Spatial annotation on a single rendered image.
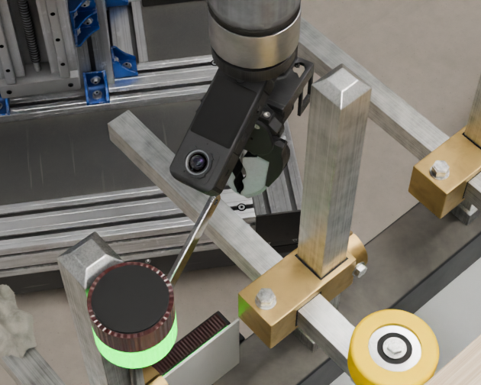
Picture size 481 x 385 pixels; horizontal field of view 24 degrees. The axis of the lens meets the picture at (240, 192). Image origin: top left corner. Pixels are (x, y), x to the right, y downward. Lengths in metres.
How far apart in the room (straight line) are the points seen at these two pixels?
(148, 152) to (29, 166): 0.81
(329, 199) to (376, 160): 1.26
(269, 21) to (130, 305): 0.25
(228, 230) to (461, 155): 0.27
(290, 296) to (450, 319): 0.32
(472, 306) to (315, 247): 0.36
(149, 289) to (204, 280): 1.31
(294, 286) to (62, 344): 1.00
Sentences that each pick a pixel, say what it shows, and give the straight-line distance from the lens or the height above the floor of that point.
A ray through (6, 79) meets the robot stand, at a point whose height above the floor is 0.38.
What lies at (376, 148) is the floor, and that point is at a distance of 2.26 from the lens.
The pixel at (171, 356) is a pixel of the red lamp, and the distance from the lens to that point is 1.23.
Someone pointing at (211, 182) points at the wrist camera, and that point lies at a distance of 0.93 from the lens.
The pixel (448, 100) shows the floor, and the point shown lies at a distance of 2.36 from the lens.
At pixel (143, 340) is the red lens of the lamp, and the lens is 0.77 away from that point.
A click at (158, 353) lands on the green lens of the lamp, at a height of 1.10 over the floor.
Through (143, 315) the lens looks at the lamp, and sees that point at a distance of 0.77.
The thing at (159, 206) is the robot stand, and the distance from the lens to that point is 1.90.
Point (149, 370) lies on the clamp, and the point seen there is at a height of 0.87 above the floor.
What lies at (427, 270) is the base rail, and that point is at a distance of 1.30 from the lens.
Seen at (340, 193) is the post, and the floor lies 0.99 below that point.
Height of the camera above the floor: 1.81
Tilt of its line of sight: 56 degrees down
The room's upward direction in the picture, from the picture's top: straight up
